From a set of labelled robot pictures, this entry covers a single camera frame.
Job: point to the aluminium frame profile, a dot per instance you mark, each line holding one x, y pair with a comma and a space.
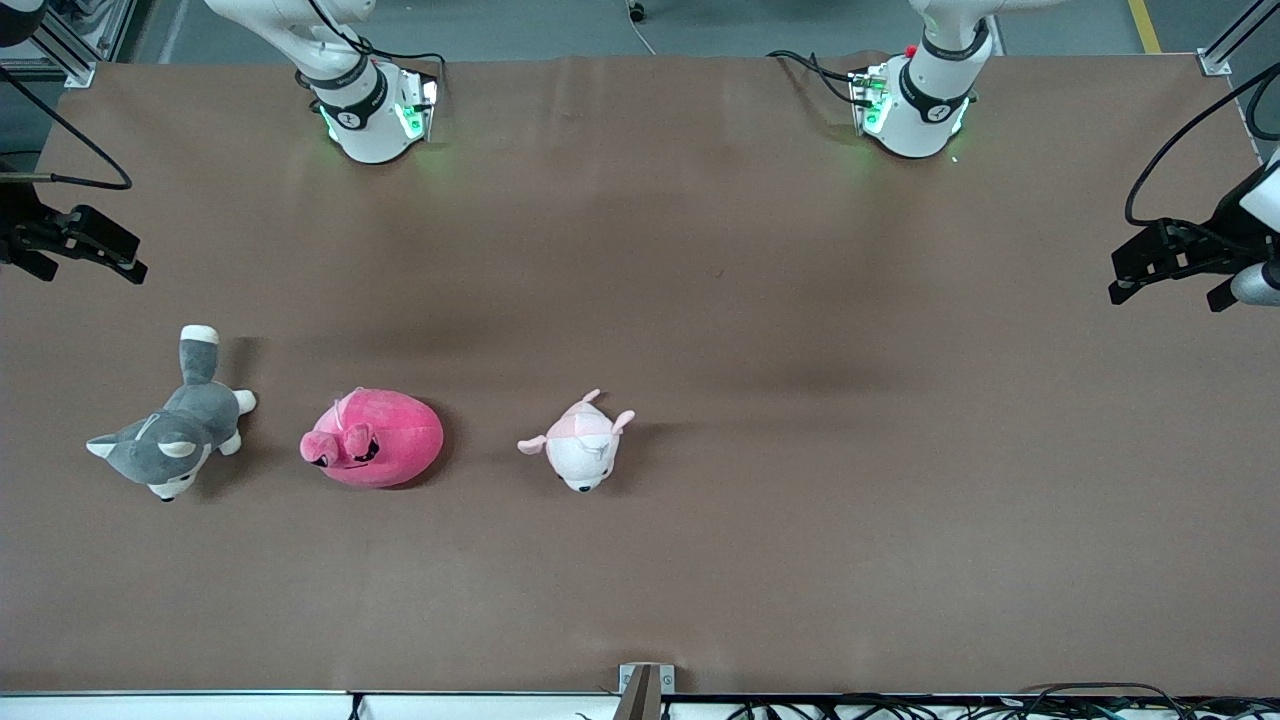
1215, 60
70, 72

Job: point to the light pink white plush toy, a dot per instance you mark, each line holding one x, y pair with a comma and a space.
580, 455

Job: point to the grey white husky plush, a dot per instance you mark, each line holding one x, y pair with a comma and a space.
170, 440

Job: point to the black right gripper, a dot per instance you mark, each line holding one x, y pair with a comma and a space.
14, 216

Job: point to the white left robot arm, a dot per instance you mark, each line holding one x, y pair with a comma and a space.
930, 110

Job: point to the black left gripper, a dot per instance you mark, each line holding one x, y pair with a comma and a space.
1226, 228

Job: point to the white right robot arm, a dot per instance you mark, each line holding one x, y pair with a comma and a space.
370, 130

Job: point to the metal bracket with post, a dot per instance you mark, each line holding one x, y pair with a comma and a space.
645, 690

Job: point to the hot pink plush toy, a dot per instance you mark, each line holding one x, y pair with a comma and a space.
400, 440

